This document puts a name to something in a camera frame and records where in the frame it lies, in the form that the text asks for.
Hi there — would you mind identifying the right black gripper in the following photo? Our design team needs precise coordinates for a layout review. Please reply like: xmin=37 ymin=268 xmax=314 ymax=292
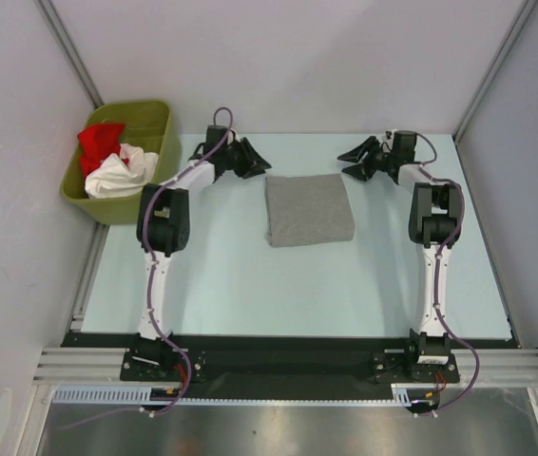
xmin=338 ymin=136 xmax=397 ymax=181

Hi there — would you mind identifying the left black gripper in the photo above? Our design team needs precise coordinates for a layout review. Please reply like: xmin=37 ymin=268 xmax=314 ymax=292
xmin=221 ymin=138 xmax=272 ymax=180

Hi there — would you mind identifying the grey t shirt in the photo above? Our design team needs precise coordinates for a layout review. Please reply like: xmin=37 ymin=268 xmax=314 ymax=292
xmin=265 ymin=174 xmax=355 ymax=248

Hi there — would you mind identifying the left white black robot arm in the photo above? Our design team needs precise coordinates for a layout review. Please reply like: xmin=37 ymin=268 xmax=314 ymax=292
xmin=130 ymin=130 xmax=271 ymax=381

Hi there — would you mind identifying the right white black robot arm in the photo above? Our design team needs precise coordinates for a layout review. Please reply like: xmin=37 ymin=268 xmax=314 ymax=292
xmin=337 ymin=130 xmax=465 ymax=387

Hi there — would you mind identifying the white t shirt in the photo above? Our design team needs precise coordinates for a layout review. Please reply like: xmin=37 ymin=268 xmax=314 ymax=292
xmin=85 ymin=143 xmax=159 ymax=199

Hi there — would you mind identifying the red t shirt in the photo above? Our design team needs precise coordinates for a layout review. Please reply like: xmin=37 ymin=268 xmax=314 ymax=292
xmin=77 ymin=123 xmax=129 ymax=178

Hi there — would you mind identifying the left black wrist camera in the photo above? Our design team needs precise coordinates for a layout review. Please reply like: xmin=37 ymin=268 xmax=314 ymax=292
xmin=189 ymin=125 xmax=240 ymax=163

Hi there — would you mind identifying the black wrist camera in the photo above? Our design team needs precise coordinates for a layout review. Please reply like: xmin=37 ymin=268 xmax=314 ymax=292
xmin=381 ymin=130 xmax=417 ymax=163
xmin=189 ymin=125 xmax=240 ymax=163

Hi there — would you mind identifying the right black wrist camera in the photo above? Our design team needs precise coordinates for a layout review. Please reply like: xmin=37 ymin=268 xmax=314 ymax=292
xmin=381 ymin=130 xmax=417 ymax=163

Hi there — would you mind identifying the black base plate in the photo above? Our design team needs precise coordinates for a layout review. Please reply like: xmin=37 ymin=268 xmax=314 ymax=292
xmin=61 ymin=332 xmax=514 ymax=403

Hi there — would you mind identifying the right aluminium corner post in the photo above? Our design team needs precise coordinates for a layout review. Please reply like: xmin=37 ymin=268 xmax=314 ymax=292
xmin=452 ymin=0 xmax=538 ymax=146

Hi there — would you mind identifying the aluminium corner post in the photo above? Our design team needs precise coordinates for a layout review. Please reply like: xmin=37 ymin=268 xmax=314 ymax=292
xmin=33 ymin=0 xmax=105 ymax=108
xmin=452 ymin=0 xmax=538 ymax=146

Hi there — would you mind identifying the left aluminium corner post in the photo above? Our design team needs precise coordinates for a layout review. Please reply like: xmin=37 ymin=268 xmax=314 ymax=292
xmin=33 ymin=0 xmax=105 ymax=108

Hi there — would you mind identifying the grey slotted cable duct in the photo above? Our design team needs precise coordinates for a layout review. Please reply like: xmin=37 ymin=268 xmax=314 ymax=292
xmin=52 ymin=384 xmax=436 ymax=407

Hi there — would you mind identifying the aluminium frame rail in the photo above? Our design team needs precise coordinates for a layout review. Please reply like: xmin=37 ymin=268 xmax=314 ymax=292
xmin=33 ymin=348 xmax=538 ymax=388

